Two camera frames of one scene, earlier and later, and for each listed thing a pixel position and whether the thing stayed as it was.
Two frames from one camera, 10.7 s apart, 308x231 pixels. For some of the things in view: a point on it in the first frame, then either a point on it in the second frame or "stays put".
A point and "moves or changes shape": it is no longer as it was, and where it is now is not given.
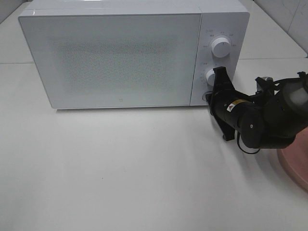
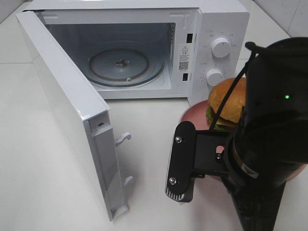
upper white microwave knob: [221, 47] stays put
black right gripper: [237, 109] → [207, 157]
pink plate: [294, 159] moves or changes shape
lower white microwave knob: [210, 76] stays put
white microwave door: [106, 60] → [82, 112]
